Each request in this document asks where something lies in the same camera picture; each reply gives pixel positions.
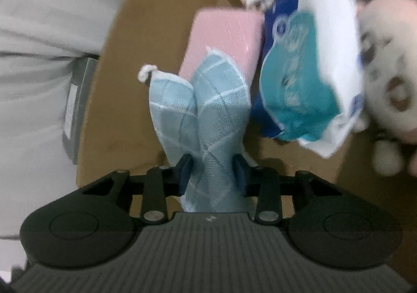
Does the light blue checked towel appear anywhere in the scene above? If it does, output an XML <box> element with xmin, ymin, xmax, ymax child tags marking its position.
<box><xmin>138</xmin><ymin>47</ymin><xmax>258</xmax><ymax>213</ymax></box>

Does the brown cardboard box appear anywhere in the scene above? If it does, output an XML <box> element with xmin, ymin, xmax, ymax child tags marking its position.
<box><xmin>76</xmin><ymin>0</ymin><xmax>417</xmax><ymax>267</ymax></box>

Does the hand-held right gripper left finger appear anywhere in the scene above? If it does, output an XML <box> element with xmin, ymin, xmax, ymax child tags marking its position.
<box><xmin>81</xmin><ymin>154</ymin><xmax>193</xmax><ymax>223</ymax></box>

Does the white teal tissue pack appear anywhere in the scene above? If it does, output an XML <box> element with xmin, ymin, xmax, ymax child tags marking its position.
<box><xmin>259</xmin><ymin>0</ymin><xmax>367</xmax><ymax>159</ymax></box>

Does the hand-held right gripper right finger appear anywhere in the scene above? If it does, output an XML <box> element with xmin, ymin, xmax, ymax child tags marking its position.
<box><xmin>233</xmin><ymin>154</ymin><xmax>342</xmax><ymax>223</ymax></box>

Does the grey box device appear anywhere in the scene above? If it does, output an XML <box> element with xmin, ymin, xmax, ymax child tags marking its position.
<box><xmin>61</xmin><ymin>54</ymin><xmax>99</xmax><ymax>163</ymax></box>

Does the pink sponge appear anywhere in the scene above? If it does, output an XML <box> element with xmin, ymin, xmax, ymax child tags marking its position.
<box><xmin>179</xmin><ymin>8</ymin><xmax>265</xmax><ymax>85</ymax></box>

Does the white curtain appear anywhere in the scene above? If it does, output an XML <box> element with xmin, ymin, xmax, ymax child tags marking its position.
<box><xmin>0</xmin><ymin>0</ymin><xmax>147</xmax><ymax>241</ymax></box>

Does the pink plush toy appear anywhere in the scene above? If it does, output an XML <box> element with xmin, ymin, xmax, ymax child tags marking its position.
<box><xmin>353</xmin><ymin>0</ymin><xmax>417</xmax><ymax>177</ymax></box>

